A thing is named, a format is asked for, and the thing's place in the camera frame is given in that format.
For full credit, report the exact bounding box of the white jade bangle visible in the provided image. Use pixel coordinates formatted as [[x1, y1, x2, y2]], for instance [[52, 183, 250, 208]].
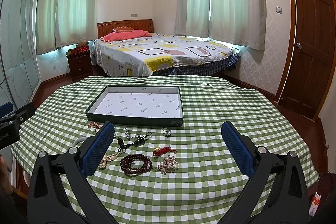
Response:
[[72, 137, 86, 147]]

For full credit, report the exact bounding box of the cream pearl necklace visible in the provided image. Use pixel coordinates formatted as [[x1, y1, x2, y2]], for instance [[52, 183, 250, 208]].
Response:
[[97, 151, 121, 170]]

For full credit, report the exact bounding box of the dark red bead bracelet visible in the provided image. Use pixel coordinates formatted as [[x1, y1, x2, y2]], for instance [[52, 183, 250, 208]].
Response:
[[119, 153, 153, 177]]

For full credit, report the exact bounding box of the silver rhinestone hair clip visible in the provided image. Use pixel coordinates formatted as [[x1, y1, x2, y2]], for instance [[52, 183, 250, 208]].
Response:
[[124, 128, 131, 140]]

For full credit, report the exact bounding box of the black tassel pendant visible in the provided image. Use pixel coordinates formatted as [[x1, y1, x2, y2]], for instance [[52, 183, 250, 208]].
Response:
[[117, 132, 151, 153]]

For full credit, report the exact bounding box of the red cord gold charm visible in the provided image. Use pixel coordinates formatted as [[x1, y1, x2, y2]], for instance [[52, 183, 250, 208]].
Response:
[[153, 146, 178, 157]]

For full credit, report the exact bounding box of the pearl crystal brooch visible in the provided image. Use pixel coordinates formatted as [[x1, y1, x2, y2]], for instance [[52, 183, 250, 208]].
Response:
[[156, 156, 179, 174]]

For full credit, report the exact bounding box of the dark green jewelry tray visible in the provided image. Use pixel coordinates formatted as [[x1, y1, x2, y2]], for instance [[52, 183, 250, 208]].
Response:
[[85, 85, 183, 127]]

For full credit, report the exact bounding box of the person's left hand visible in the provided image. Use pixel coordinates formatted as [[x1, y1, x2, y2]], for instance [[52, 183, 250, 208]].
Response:
[[0, 156, 13, 195]]

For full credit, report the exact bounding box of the glass wardrobe door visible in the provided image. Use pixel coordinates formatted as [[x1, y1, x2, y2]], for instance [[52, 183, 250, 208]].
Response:
[[1, 0, 41, 109]]

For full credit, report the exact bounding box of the dark wooden nightstand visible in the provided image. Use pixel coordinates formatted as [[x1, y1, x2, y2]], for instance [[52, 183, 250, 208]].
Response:
[[67, 50, 93, 82]]

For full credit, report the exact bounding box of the red box on nightstand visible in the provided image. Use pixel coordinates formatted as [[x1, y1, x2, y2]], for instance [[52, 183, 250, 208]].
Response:
[[66, 46, 89, 56]]

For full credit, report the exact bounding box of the brown wooden door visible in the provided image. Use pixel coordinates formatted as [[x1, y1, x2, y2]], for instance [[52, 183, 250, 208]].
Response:
[[276, 0, 335, 120]]

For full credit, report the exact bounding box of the wooden headboard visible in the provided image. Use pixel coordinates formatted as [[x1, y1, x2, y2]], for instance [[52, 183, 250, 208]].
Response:
[[97, 19, 154, 38]]

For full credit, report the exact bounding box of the left window curtain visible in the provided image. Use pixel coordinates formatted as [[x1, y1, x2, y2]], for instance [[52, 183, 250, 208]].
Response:
[[35, 0, 97, 55]]

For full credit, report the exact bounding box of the pink pillow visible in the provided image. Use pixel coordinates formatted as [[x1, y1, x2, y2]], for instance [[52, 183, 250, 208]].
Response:
[[102, 30, 151, 42]]

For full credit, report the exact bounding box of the patterned orange cushion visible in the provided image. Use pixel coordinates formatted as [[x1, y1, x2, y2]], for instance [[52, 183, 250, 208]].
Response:
[[113, 26, 134, 32]]

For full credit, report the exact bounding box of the bed with patterned cover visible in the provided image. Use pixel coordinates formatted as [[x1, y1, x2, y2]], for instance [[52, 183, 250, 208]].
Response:
[[93, 33, 240, 77]]

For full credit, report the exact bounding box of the wall light switch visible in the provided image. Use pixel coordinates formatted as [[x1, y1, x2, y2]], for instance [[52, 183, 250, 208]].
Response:
[[276, 6, 282, 14]]

